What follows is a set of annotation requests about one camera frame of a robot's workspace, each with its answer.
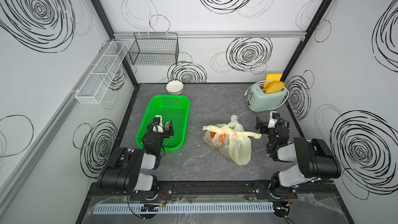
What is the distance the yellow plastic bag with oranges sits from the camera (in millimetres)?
696

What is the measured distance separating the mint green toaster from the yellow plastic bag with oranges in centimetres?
31

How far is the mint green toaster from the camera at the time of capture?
962mm
